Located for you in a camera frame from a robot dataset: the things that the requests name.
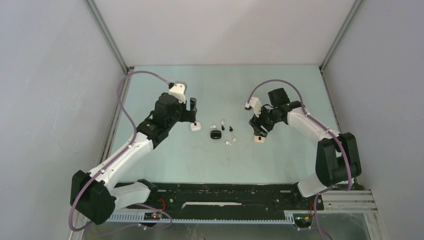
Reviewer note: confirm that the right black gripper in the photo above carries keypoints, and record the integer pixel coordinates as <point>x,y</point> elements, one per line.
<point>256,123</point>

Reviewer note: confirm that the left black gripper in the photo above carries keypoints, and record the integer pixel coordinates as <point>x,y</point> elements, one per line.
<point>189,115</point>

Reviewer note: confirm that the pink earbud charging case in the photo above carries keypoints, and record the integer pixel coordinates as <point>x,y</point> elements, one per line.
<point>259,139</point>

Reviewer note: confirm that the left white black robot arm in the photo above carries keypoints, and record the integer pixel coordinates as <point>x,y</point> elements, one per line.
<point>95,193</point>

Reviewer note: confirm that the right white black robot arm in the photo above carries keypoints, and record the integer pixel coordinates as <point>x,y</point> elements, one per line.
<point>337,157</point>

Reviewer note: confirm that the white earbud charging case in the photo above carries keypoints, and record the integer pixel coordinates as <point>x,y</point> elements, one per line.
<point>195,126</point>

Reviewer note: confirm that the black earbud charging case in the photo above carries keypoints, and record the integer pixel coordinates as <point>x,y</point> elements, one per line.
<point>215,134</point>

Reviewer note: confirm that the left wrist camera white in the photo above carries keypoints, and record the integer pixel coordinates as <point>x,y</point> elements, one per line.
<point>178,90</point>

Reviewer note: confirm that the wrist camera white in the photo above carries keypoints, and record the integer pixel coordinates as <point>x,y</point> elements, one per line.
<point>178,90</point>
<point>255,105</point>

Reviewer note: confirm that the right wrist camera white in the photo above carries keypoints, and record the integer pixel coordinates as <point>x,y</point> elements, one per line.
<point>255,105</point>

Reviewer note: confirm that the aluminium rail frame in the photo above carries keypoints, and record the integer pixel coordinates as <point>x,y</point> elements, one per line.
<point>330,202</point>

